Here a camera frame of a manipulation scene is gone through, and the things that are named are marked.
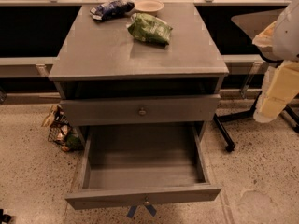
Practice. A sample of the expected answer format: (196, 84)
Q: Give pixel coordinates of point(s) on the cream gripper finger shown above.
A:
(271, 102)
(285, 83)

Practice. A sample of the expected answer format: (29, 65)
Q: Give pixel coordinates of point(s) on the blue chip bag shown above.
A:
(113, 9)

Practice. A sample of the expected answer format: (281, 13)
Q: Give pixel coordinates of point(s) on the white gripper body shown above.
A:
(287, 34)

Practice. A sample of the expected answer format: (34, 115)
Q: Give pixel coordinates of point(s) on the green jalapeno chip bag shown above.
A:
(150, 29)

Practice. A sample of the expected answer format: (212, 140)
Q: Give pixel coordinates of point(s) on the white shallow bowl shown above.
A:
(151, 7)

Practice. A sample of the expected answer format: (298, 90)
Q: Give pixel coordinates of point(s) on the grey wooden drawer cabinet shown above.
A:
(102, 61)

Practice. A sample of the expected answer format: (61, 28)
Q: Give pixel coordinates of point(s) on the closed grey top drawer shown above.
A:
(133, 110)

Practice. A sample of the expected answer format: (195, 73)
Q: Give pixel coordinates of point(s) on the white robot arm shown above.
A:
(286, 34)

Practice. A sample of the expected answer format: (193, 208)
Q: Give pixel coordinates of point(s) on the wire basket of snacks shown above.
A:
(61, 132)

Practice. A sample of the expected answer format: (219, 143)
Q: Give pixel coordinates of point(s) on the open grey middle drawer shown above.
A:
(142, 164)

